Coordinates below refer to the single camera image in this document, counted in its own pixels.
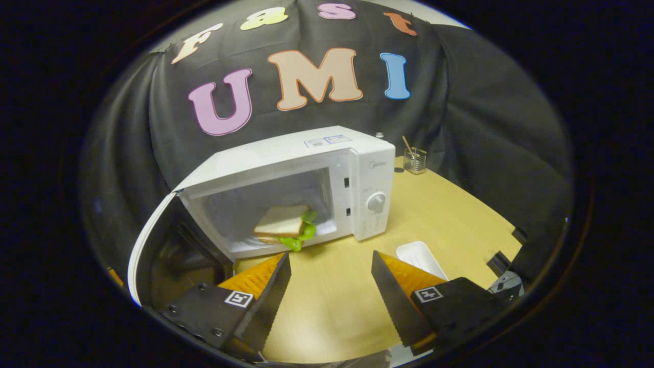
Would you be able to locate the wooden stick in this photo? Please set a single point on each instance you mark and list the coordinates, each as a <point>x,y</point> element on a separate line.
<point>406,143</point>

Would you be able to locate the black backdrop cloth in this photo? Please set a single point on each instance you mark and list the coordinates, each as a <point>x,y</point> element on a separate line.
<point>485,128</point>

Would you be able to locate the clear glass cup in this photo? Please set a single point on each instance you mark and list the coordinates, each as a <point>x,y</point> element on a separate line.
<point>415,163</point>

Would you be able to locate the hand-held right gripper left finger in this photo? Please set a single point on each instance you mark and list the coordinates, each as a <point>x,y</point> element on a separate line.
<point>268,301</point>

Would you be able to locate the sandwich with lettuce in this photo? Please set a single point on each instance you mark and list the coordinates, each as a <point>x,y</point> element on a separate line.
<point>281,222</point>

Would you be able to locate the white microwave oven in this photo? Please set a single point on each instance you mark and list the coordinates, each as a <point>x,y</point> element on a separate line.
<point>286,153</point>

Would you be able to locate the white plastic tray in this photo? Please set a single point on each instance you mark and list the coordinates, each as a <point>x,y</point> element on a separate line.
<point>419,255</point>

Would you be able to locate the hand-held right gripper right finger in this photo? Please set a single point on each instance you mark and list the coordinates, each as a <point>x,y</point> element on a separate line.
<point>393,301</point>

